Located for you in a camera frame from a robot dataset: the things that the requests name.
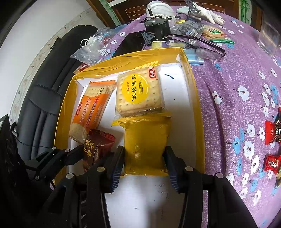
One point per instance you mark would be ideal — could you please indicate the black tablet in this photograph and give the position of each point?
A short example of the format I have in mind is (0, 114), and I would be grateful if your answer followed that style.
(136, 41)

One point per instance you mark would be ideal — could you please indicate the purple floral tablecloth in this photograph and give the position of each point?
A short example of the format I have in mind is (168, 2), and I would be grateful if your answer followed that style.
(237, 95)

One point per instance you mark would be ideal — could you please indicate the small red candy pack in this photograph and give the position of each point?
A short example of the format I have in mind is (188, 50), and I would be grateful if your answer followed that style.
(272, 163)

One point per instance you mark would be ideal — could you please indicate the plain yellow snack pack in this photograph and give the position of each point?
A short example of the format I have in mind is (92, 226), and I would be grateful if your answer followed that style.
(145, 139)

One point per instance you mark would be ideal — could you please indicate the clear plastic bag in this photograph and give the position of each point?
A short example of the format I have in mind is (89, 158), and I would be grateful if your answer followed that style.
(92, 47)

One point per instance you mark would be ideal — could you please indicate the glass water pitcher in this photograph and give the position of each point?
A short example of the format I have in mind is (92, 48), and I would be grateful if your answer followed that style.
(269, 38)

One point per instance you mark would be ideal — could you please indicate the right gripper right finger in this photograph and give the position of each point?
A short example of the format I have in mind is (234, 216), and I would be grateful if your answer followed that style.
(225, 206)

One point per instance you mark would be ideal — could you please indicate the black office chair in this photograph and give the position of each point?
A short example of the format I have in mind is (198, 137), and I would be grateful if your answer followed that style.
(40, 110)

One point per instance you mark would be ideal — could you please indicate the black phone stand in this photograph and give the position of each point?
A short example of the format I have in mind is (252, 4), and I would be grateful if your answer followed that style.
(192, 8)

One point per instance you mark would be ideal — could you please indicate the colourful booklet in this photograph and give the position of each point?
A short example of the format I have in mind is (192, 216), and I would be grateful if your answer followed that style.
(190, 53)

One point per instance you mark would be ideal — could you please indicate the eyeglasses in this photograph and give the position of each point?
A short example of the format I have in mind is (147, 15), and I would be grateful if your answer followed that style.
(201, 47)

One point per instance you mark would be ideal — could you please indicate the white glove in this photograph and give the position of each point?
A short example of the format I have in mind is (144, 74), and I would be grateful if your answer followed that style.
(204, 14)

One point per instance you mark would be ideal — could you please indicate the green cracker packet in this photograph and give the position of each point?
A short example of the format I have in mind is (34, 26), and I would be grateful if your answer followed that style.
(215, 35)

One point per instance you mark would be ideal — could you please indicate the dark red snack pack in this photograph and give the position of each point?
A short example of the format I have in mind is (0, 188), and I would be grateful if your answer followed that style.
(97, 145)

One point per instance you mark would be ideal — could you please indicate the orange soda cracker pack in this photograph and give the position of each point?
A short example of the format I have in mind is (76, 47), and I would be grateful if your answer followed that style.
(90, 109)

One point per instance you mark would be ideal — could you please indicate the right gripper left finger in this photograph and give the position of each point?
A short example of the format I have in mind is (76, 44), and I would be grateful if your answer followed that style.
(79, 201)

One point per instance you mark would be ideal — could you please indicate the red black candy pack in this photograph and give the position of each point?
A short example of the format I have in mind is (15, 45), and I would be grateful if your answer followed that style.
(272, 132)

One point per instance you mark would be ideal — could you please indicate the yellow taped cardboard box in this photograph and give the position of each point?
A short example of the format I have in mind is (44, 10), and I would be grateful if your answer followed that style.
(128, 62)

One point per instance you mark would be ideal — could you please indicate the black camera device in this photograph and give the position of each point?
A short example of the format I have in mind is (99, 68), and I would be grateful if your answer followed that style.
(156, 29)

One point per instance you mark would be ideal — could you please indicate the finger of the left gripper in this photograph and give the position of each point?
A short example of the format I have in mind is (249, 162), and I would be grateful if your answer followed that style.
(48, 164)

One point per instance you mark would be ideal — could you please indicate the yellow label cracker pack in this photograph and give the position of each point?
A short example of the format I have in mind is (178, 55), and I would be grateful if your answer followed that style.
(139, 92)

